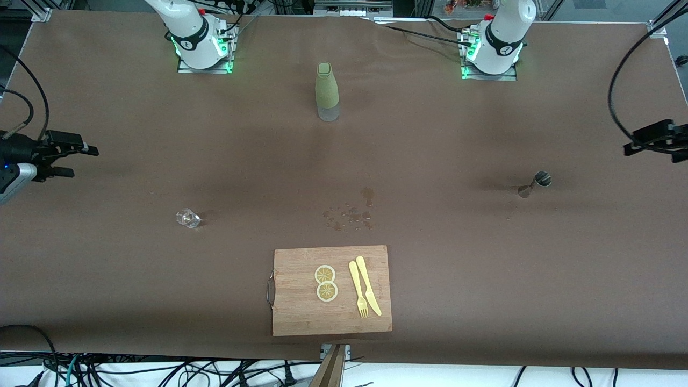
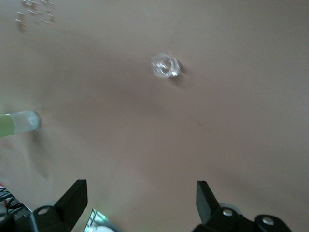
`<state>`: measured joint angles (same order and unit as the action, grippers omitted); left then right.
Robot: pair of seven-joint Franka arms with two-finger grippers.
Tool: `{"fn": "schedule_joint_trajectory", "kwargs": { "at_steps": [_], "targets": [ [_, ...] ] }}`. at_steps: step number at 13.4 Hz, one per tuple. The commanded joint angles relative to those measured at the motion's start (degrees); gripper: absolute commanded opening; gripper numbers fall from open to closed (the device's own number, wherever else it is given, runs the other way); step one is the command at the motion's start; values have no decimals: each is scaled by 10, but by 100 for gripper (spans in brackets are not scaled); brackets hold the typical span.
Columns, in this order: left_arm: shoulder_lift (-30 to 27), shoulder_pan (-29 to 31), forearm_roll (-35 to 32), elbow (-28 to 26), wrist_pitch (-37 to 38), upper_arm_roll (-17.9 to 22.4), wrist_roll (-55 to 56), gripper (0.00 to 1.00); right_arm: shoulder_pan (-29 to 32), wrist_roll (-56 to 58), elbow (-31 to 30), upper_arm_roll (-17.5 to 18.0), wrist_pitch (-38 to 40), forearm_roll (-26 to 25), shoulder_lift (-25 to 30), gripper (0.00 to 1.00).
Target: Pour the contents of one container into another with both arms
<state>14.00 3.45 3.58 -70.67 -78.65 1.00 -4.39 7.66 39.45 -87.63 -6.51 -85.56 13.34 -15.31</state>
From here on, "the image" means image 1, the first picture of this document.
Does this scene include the steel jigger shaker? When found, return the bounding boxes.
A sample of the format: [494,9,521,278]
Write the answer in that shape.
[517,170,553,199]

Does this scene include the clear glass measuring cup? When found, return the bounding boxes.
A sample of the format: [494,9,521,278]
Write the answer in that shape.
[175,207,202,230]

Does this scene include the brown table cover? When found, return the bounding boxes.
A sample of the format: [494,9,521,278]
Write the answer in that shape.
[0,10,688,371]

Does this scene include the orange background items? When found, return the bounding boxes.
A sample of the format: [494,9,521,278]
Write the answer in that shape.
[443,0,488,15]

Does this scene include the green sleeved glass bottle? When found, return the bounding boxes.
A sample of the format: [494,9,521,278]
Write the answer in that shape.
[314,62,341,123]

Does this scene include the wooden cutting board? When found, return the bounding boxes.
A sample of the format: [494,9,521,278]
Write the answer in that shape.
[266,245,393,338]

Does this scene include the yellow plastic knife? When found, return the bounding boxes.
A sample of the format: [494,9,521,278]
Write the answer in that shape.
[355,255,383,317]

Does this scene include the yellow plastic fork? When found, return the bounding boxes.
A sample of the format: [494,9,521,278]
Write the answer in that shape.
[348,260,370,319]

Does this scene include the grey power strip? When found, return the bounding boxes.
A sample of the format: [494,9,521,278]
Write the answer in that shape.
[313,0,395,18]

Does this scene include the wooden beam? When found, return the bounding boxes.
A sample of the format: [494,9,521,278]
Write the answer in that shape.
[309,344,348,387]

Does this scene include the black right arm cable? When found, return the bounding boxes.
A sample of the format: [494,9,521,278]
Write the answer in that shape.
[0,45,51,142]

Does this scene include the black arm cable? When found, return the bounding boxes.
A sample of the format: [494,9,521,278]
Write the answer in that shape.
[607,0,688,142]
[0,45,51,142]

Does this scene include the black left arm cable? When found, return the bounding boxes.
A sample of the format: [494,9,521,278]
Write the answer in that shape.
[607,0,688,142]

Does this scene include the aluminium frame profile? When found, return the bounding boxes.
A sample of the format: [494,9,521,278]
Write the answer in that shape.
[29,0,55,23]
[647,0,688,39]

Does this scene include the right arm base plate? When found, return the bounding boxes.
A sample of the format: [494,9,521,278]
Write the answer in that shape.
[176,24,235,75]

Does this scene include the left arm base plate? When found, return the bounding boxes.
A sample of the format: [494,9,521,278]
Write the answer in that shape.
[460,29,518,82]

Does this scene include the black floor cable loop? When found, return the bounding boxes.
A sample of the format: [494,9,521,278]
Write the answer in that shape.
[0,324,60,387]

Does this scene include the teal floor cable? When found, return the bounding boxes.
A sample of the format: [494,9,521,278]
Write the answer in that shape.
[63,354,82,387]

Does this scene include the black base power cable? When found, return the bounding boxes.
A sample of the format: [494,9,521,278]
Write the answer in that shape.
[370,15,478,50]

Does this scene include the metal bracket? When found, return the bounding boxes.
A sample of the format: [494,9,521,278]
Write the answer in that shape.
[320,343,352,362]

